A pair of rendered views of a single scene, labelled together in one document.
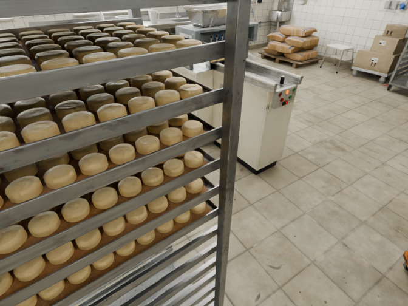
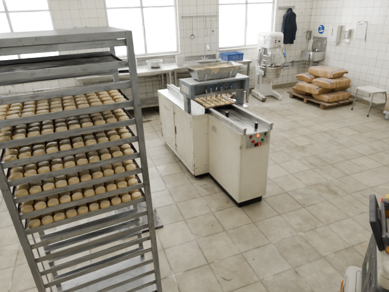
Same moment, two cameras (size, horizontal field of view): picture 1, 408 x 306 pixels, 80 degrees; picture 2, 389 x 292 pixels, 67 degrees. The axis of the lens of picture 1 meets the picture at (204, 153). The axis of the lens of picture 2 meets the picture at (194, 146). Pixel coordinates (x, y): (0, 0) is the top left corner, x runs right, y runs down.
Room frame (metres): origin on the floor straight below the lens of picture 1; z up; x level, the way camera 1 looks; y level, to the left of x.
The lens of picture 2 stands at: (-0.76, -0.60, 1.89)
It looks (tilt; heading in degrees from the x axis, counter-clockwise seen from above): 25 degrees down; 12
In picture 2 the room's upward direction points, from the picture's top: 2 degrees counter-clockwise
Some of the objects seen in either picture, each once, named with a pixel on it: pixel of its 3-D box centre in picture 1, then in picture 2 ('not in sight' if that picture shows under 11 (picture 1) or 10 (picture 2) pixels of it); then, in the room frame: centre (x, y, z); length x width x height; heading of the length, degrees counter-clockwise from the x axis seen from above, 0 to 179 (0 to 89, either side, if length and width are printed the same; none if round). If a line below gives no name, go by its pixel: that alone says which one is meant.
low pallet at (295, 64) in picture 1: (289, 57); (319, 98); (5.82, -1.96, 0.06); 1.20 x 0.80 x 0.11; 34
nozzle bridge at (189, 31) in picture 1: (217, 44); (214, 92); (2.53, -0.14, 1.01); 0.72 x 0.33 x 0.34; 125
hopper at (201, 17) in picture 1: (218, 16); (214, 71); (2.53, -0.14, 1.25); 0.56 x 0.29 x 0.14; 125
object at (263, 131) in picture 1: (248, 116); (235, 154); (2.12, -0.43, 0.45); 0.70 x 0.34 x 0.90; 35
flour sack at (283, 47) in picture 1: (284, 46); (313, 87); (5.70, -1.78, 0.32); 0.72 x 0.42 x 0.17; 36
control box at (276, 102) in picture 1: (284, 96); (256, 138); (1.82, -0.63, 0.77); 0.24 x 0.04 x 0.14; 125
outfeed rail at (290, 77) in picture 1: (221, 54); (220, 99); (2.71, -0.19, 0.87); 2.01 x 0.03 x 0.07; 35
